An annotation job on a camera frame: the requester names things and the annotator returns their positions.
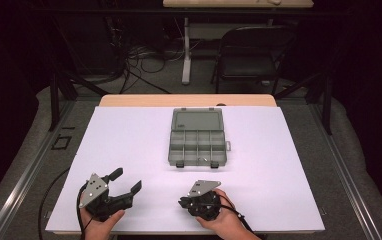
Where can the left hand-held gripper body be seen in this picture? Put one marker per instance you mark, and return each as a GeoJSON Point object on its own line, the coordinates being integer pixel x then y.
{"type": "Point", "coordinates": [95, 191]}

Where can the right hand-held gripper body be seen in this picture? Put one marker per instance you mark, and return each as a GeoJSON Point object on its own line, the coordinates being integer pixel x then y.
{"type": "Point", "coordinates": [202, 200]}

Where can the small silver screw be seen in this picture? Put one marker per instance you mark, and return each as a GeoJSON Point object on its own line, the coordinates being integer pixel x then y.
{"type": "Point", "coordinates": [205, 159]}

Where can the transparent grey compartment box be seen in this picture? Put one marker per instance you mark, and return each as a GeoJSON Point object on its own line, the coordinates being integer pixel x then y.
{"type": "Point", "coordinates": [197, 140]}

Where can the person's right hand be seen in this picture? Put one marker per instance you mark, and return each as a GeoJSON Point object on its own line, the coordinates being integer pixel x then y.
{"type": "Point", "coordinates": [227, 220]}

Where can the person's left hand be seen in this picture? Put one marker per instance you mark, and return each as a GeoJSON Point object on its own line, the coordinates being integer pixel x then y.
{"type": "Point", "coordinates": [95, 230]}

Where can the white paper sheet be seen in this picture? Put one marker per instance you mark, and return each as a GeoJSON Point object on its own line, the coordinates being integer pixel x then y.
{"type": "Point", "coordinates": [139, 140]}

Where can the black folding chair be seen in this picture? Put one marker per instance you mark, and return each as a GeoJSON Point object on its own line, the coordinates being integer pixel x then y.
{"type": "Point", "coordinates": [249, 66]}

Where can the desk with white legs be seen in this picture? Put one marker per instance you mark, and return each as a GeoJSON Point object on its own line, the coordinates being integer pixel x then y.
{"type": "Point", "coordinates": [186, 50]}

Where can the aluminium floor rail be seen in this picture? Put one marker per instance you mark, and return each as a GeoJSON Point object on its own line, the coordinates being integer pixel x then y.
{"type": "Point", "coordinates": [349, 180]}
{"type": "Point", "coordinates": [22, 180]}

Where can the black metal frame stand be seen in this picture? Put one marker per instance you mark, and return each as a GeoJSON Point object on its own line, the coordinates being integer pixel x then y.
{"type": "Point", "coordinates": [327, 103]}
{"type": "Point", "coordinates": [55, 100]}

